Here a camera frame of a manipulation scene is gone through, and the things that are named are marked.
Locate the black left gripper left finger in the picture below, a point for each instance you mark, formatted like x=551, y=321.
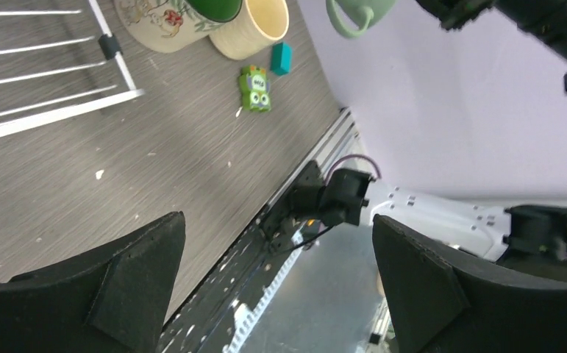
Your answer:
x=112, y=298

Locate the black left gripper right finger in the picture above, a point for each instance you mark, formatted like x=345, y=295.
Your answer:
x=444, y=300

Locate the cream mug front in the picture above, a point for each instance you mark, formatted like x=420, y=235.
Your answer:
x=166, y=26

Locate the cream mug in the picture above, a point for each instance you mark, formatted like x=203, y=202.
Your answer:
x=166, y=26
x=259, y=24

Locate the small sage green cup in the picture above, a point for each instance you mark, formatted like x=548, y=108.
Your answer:
x=351, y=19

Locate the cream mug back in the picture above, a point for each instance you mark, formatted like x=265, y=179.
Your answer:
x=259, y=24

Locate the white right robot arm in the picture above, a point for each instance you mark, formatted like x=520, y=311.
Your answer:
x=519, y=237

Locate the green toy monster block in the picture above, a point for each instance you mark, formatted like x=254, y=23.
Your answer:
x=254, y=88

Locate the teal toy block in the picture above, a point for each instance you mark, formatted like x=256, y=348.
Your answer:
x=281, y=59

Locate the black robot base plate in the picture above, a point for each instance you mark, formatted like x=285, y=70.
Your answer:
x=184, y=330

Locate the aluminium front rail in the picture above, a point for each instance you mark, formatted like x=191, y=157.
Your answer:
x=254, y=268

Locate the metal wire dish rack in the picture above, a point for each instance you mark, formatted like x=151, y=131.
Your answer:
x=58, y=60

